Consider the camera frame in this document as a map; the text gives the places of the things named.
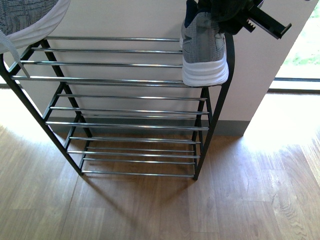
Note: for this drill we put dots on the grey knit sneaker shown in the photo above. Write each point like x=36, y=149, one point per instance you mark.
x=204, y=60
x=25, y=22

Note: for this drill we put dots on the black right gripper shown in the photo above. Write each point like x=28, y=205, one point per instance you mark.
x=233, y=15

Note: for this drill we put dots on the black metal shoe rack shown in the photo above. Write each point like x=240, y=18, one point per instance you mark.
x=124, y=104

